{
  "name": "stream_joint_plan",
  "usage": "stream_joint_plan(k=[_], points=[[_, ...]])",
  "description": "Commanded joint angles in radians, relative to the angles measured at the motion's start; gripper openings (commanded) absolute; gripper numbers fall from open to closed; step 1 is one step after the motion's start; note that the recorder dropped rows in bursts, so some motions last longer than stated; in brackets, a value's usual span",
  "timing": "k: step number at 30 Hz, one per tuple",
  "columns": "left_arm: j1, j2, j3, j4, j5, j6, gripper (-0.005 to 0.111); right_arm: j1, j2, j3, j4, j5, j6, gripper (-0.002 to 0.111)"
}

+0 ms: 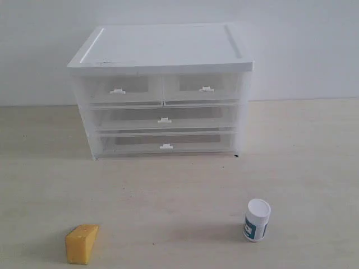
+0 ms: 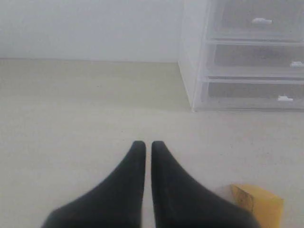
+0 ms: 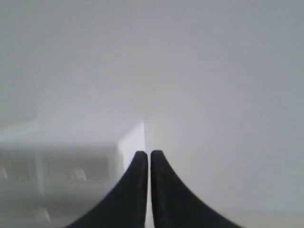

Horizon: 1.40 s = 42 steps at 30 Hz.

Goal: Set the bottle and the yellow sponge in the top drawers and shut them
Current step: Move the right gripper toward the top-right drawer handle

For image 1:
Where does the white bottle teal label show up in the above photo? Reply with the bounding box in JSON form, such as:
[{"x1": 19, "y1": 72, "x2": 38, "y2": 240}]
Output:
[{"x1": 243, "y1": 198, "x2": 271, "y2": 242}]

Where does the bottom wide clear drawer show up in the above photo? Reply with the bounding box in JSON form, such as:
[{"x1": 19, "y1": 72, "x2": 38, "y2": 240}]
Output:
[{"x1": 99, "y1": 131, "x2": 236, "y2": 156}]

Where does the white plastic drawer cabinet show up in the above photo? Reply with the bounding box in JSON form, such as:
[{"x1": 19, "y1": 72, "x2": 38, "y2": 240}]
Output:
[{"x1": 67, "y1": 23, "x2": 254, "y2": 159}]

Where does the yellow cheese wedge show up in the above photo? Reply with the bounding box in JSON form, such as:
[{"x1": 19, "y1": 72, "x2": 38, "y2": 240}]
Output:
[{"x1": 65, "y1": 224, "x2": 99, "y2": 265}]

